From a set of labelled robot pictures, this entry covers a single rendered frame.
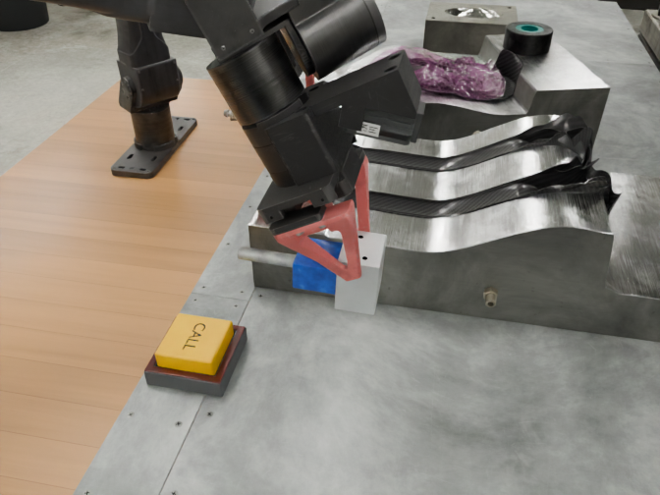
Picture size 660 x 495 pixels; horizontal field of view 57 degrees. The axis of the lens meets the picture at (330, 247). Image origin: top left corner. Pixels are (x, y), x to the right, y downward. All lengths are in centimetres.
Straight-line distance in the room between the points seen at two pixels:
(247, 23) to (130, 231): 49
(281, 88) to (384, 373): 32
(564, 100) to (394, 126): 61
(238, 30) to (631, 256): 51
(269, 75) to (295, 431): 32
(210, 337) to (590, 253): 39
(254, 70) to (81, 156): 66
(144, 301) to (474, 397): 38
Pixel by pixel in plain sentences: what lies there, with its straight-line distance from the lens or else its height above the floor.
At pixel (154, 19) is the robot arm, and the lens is 41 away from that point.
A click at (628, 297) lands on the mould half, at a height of 86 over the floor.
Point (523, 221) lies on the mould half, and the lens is 64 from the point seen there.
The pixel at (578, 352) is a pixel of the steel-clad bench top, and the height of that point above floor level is 80.
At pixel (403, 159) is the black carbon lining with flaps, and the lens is 82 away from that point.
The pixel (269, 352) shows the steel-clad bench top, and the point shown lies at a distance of 65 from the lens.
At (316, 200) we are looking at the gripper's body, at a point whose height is 103.
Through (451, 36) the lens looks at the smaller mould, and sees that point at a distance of 144.
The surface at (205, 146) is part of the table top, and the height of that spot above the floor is 80.
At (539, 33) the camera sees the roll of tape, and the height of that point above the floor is 95.
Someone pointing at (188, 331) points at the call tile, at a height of 84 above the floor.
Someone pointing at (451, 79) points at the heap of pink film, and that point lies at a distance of 101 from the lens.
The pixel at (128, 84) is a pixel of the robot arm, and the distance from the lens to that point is 97.
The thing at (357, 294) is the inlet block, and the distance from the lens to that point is 52.
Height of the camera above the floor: 127
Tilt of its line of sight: 37 degrees down
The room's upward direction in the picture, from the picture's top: straight up
